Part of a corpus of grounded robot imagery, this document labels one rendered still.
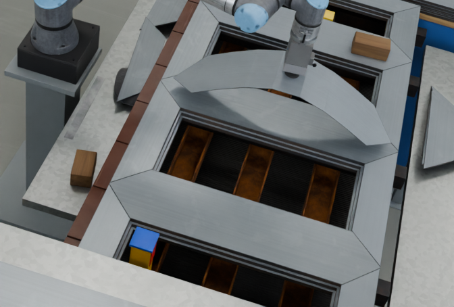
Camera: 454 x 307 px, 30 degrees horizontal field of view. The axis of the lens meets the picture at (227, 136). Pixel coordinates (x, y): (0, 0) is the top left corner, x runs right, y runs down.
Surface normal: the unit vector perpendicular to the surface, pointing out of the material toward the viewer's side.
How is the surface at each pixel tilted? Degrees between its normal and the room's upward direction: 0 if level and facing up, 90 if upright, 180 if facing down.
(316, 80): 18
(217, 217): 0
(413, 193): 0
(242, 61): 26
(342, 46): 0
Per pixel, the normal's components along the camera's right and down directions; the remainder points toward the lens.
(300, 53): -0.15, 0.69
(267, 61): -0.13, -0.75
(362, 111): 0.62, -0.46
